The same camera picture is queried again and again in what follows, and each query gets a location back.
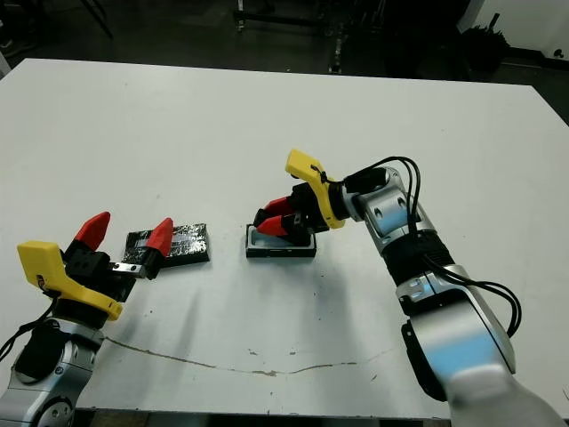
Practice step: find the glossy black box lid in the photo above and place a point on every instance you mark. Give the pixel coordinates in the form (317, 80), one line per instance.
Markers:
(191, 244)

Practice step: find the black wheeled cart frame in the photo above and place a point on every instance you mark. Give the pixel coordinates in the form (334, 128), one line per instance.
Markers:
(284, 20)

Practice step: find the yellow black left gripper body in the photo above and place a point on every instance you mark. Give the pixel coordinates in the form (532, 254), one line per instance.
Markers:
(40, 262)

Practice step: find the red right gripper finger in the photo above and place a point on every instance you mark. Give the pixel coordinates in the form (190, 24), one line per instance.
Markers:
(275, 209)
(280, 226)

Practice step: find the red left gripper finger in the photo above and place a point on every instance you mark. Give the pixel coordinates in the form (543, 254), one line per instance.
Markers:
(160, 240)
(93, 231)

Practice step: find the black bushy floor object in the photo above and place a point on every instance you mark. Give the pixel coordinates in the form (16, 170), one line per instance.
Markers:
(486, 44)

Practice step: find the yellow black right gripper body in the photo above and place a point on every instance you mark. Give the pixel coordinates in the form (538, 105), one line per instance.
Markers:
(329, 200)

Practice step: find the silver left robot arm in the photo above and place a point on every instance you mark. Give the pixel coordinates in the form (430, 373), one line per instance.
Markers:
(71, 356)

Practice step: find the metal post with caster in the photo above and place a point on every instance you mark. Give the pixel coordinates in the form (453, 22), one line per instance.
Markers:
(336, 55)

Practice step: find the black slanted stand leg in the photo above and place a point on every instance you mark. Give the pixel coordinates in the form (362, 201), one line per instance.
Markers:
(100, 20)

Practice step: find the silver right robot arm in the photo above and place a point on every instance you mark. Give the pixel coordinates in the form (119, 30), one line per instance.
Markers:
(467, 347)

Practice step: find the white desk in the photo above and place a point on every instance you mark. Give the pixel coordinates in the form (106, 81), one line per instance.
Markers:
(3, 66)

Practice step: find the black box base white lining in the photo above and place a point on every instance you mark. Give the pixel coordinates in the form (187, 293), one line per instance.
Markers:
(275, 253)

